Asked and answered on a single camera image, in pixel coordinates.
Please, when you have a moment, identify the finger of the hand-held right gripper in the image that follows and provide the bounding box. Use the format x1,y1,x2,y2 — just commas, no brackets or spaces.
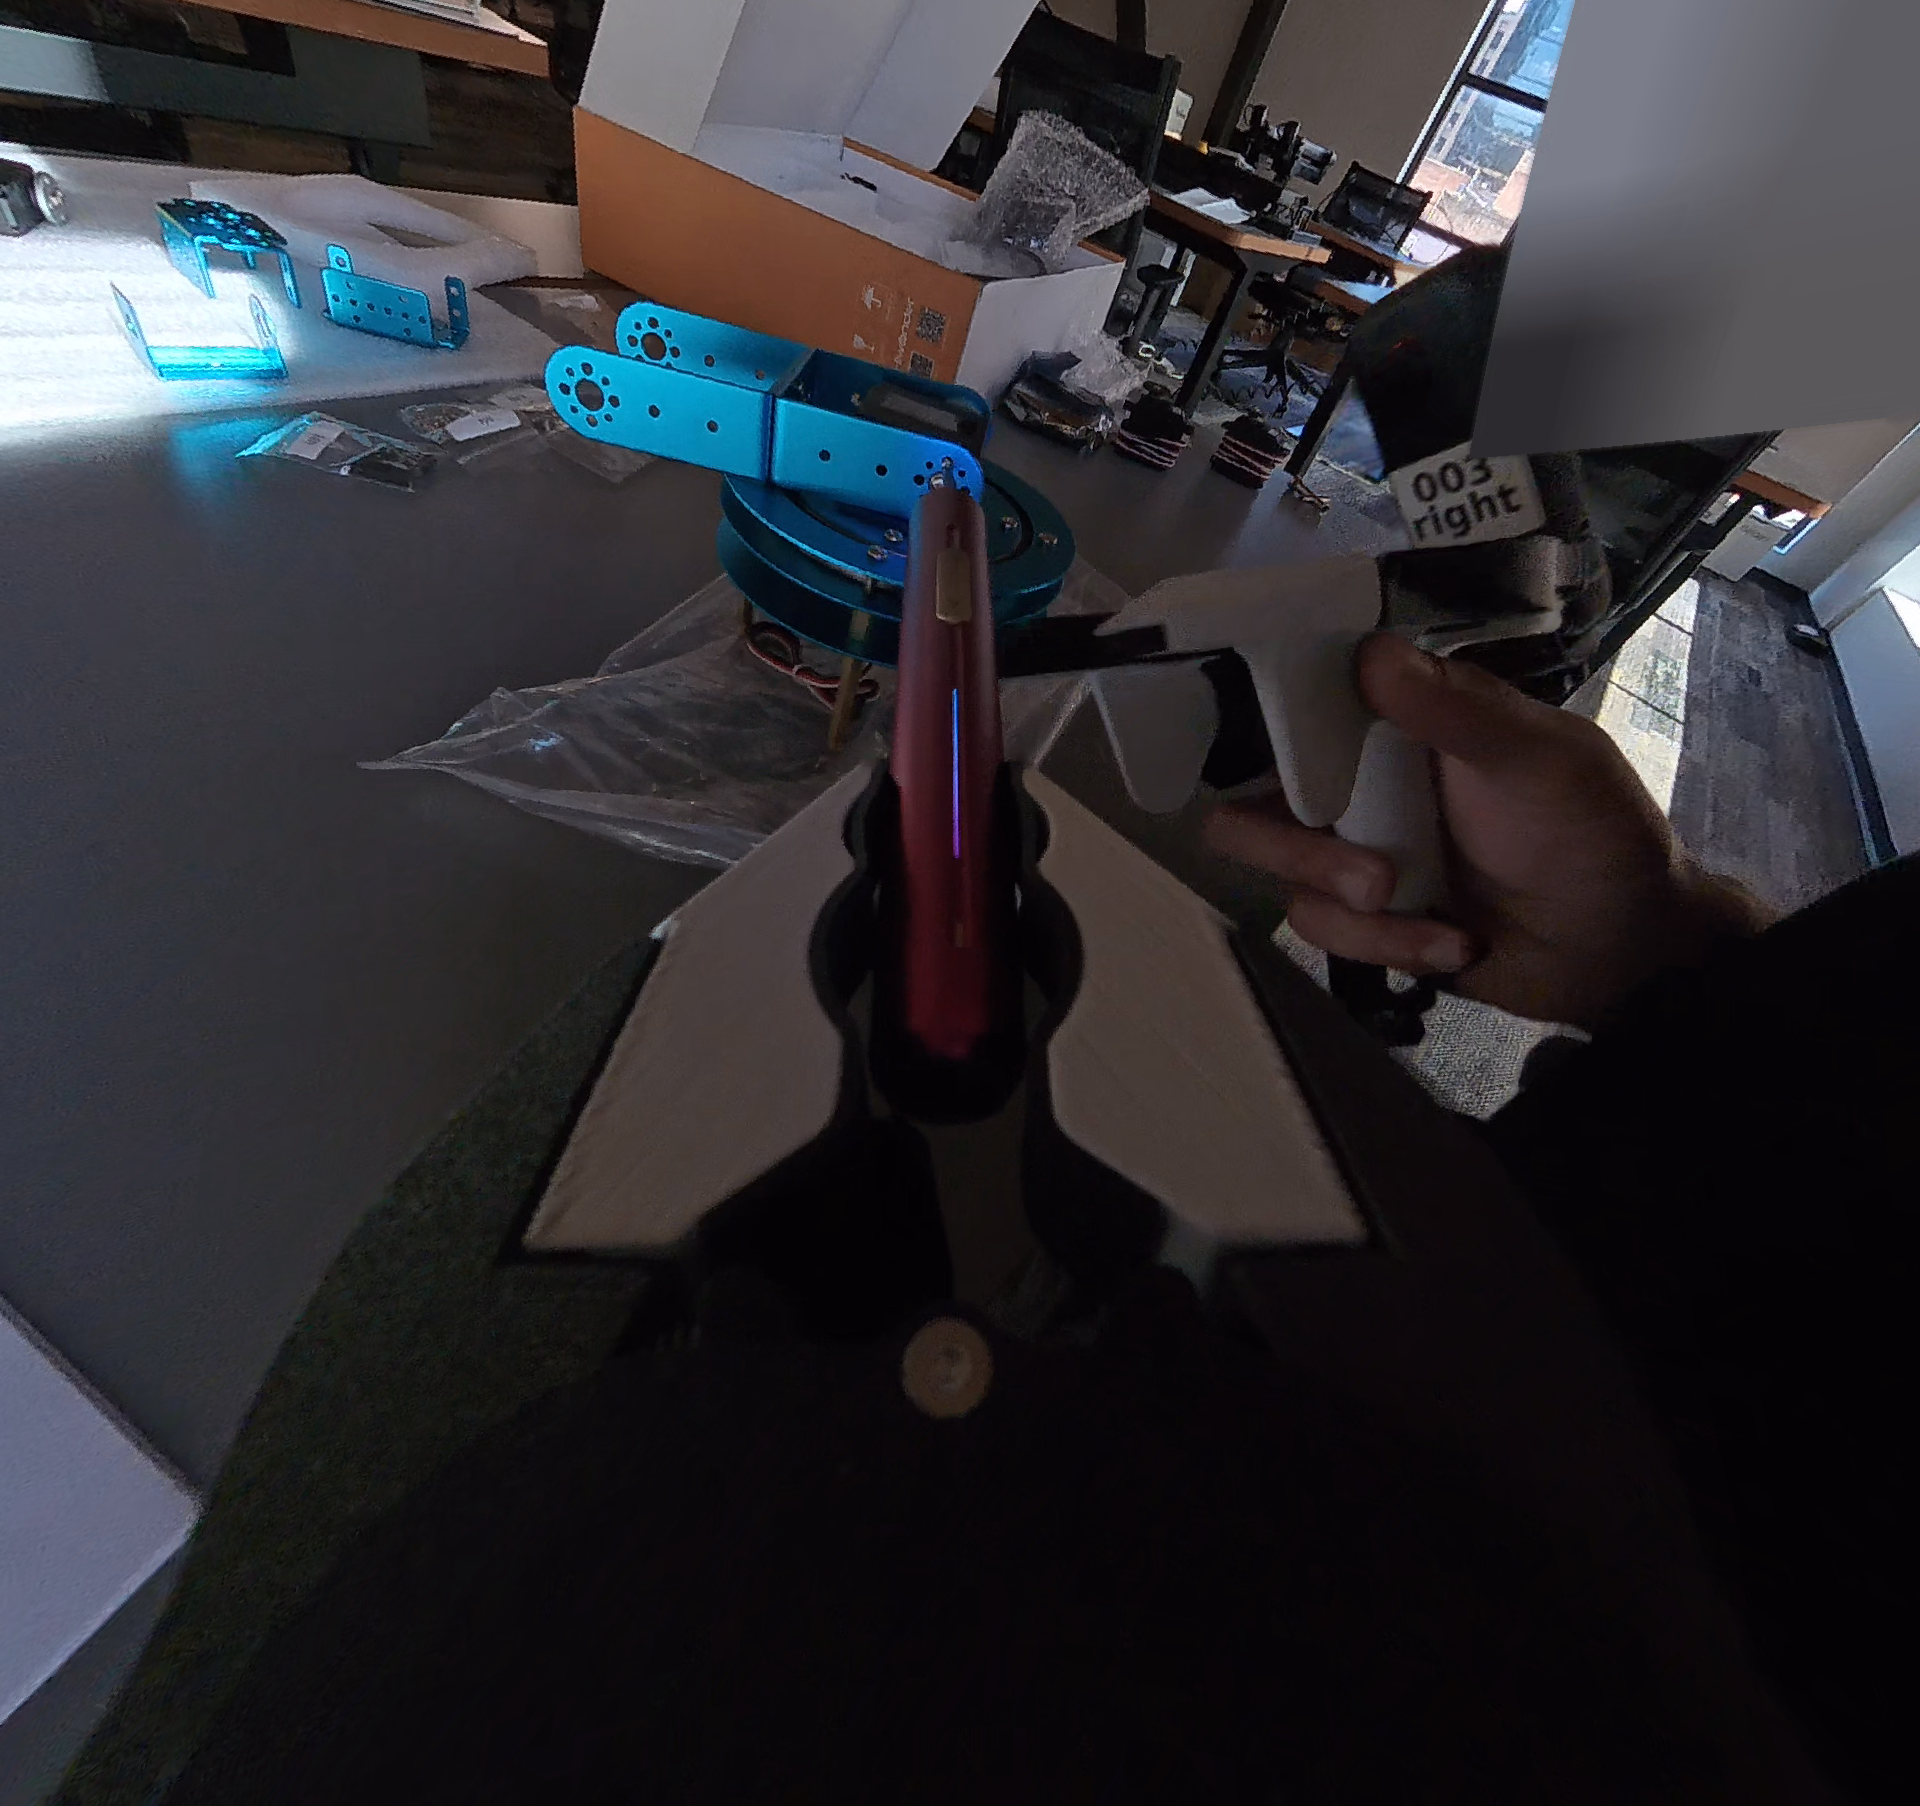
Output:
1003,553,1389,823

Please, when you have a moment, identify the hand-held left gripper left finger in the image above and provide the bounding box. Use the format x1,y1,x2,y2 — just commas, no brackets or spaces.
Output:
518,764,909,1266

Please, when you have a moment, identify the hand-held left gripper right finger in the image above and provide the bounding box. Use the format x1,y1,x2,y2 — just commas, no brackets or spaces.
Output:
1019,764,1379,1268

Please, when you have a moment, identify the red electric screwdriver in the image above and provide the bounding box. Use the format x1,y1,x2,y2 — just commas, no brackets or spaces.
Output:
893,474,1011,1066

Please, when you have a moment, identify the blue toy robot arm base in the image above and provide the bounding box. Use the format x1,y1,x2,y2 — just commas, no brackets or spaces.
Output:
542,301,1079,755

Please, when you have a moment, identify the person's right forearm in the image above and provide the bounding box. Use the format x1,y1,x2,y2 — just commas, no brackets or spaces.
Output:
1477,862,1920,1806

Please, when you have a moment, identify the wooden office desk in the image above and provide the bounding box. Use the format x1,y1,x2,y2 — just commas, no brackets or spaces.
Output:
1139,179,1450,383

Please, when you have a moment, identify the person's right hand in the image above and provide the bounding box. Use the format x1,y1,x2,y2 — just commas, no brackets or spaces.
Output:
1204,631,1774,1032

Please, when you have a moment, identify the bag of small parts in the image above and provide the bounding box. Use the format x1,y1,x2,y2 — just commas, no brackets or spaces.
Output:
1005,351,1119,449

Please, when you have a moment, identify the black swivel chair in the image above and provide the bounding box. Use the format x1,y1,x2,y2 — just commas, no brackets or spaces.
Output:
1218,268,1359,412

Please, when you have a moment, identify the clear plastic bag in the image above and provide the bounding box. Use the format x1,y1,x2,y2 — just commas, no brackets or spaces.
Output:
363,572,1096,870

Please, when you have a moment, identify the black mesh office chair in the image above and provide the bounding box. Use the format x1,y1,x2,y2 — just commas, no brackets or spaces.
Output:
1321,160,1430,256

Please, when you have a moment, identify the large window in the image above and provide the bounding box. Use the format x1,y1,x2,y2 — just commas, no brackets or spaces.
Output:
1401,0,1596,256

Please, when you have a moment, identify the bubble wrap bag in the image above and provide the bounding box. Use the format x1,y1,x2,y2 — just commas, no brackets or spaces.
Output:
959,111,1150,282

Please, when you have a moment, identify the white and orange cardboard box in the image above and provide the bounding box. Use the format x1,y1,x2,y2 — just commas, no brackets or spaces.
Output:
571,0,1130,389

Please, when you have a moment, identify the group of small screw bags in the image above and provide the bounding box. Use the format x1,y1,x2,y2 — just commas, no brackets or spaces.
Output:
238,388,661,495

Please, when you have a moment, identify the white foam sheet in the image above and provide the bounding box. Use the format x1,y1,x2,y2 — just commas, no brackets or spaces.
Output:
0,144,595,446

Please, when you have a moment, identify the long blue metal bracket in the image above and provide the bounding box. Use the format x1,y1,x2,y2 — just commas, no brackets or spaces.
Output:
322,244,470,353

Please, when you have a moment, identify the blue metal U bracket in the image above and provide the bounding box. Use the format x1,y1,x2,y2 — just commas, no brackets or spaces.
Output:
108,284,289,383

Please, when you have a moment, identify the white foam frame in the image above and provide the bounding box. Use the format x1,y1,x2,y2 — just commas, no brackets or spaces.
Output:
285,176,531,289

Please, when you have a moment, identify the blue perforated metal bracket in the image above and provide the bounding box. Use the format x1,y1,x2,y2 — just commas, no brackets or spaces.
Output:
155,198,299,308

